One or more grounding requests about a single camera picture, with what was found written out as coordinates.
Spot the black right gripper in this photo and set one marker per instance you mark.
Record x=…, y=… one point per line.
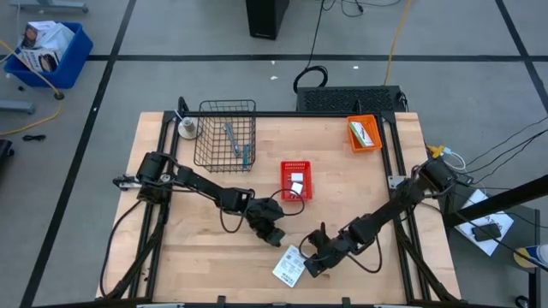
x=336, y=247

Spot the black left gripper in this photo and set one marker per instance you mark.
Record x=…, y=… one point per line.
x=263, y=212

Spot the orange plastic bin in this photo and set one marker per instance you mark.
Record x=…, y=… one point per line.
x=354, y=147

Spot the white box with device picture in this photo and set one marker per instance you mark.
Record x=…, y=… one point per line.
x=361, y=134

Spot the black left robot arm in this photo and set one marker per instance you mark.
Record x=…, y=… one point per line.
x=205, y=186

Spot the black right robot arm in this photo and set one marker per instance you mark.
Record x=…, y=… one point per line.
x=398, y=201

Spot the red plastic bin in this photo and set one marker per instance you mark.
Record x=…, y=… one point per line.
x=286, y=169

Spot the blue plastic floor bin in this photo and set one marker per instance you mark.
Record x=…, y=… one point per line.
x=73, y=64

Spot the white tape roll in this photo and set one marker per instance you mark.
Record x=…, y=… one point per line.
x=187, y=126

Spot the black perforated equipment case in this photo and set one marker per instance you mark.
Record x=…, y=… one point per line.
x=342, y=98

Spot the yellow plug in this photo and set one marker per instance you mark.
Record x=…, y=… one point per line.
x=438, y=150

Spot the black phone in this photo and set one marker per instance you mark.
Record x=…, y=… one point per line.
x=486, y=232

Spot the white paper sheet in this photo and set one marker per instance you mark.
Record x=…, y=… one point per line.
x=505, y=220

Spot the black metal beam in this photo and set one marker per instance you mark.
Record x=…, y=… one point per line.
x=505, y=199

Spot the black side table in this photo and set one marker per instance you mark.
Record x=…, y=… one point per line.
x=526, y=239

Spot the yellow and blue tape roll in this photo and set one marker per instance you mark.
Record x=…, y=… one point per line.
x=528, y=256

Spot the black computer tower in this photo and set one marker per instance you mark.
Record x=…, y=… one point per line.
x=265, y=17

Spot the grey metal table foot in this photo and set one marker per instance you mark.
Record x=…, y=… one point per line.
x=17, y=107
x=51, y=6

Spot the white product box with photo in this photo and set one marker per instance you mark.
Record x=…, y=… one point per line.
x=34, y=33
x=38, y=60

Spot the black aluminium table frame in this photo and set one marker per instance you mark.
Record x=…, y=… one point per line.
x=299, y=114

